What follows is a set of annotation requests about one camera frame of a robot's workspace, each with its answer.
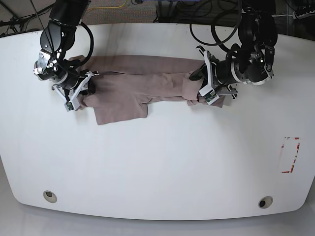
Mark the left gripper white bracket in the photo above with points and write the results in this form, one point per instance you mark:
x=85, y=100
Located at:
x=214, y=89

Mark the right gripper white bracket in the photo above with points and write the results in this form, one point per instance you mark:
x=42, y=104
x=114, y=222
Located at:
x=70, y=95

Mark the mauve brown T-shirt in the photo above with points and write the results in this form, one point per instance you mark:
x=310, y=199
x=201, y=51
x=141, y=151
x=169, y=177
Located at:
x=127, y=84

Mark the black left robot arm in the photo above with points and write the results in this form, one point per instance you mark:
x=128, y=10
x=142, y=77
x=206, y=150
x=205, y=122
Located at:
x=250, y=51

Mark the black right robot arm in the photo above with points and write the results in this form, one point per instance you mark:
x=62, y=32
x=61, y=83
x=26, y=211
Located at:
x=56, y=39

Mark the red tape rectangle marking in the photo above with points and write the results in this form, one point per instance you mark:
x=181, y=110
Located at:
x=288, y=154

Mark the white power strip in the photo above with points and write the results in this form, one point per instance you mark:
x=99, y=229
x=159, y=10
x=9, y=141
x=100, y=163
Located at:
x=304, y=11

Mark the left table cable grommet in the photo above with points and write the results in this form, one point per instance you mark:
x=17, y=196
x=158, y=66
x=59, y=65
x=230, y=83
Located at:
x=50, y=196

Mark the table cable grommet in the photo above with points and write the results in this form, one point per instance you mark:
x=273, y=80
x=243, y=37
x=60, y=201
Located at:
x=265, y=202
x=50, y=196

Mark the right table cable grommet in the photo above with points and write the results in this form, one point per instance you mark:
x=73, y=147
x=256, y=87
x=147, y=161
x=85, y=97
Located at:
x=265, y=202

